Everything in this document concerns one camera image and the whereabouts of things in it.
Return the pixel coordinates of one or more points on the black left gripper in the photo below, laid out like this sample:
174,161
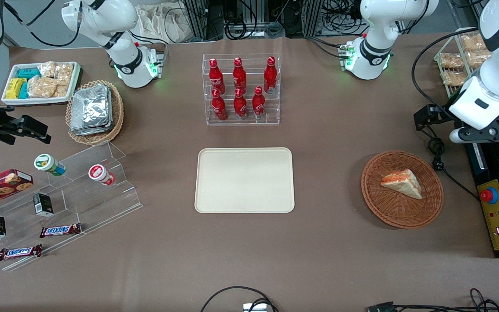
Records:
442,112

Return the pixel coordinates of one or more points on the triangular sandwich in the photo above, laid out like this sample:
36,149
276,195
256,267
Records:
405,184

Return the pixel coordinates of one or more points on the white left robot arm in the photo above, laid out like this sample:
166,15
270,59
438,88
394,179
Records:
375,26

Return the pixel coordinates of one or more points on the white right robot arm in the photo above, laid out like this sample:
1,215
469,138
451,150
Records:
102,17

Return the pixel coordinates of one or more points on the white rectangular snack tray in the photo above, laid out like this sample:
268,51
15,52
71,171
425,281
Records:
37,101

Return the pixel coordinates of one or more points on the oval light wicker basket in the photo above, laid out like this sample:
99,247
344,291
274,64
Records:
117,117

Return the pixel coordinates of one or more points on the round brown wicker basket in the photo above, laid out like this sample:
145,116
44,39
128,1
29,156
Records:
388,208

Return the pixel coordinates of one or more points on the beige plastic tray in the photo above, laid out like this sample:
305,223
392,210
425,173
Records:
241,182

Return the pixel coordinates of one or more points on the green lid yoghurt cup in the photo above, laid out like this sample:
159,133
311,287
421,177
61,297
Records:
48,164

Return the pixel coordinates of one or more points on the teal snack pack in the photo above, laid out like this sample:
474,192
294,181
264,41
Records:
28,73
24,90

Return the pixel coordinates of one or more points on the clear bag of crackers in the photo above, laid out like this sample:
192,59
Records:
62,91
46,69
41,86
64,73

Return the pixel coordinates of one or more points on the yellow snack pack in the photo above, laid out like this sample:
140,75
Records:
14,89

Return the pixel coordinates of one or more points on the bagged pastry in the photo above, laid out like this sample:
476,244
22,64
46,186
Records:
454,78
477,60
472,42
451,60

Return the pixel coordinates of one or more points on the silver foil pack stack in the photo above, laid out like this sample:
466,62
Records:
91,108

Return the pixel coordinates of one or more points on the red lid yoghurt cup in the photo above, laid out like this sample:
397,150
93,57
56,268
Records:
99,173

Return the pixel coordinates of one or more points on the clear acrylic stepped shelf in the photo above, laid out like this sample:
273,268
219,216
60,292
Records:
85,203

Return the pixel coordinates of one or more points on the black appliance with yellow panel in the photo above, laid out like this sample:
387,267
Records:
492,171

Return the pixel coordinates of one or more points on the snickers bar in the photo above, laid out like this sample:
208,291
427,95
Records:
61,230
20,252

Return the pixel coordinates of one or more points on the red emergency stop button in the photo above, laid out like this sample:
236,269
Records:
489,196

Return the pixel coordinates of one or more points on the red cola bottle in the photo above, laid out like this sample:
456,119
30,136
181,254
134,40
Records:
258,104
240,106
270,76
239,76
219,108
216,78

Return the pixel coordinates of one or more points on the beige cloth bag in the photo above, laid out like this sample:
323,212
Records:
158,24

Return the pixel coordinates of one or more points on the clear acrylic bottle rack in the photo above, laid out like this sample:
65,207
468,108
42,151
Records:
249,123

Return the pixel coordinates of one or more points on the small silver device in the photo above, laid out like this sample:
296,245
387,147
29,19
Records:
254,307

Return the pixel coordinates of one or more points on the aluminium frame rack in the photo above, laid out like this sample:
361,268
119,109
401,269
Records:
197,17

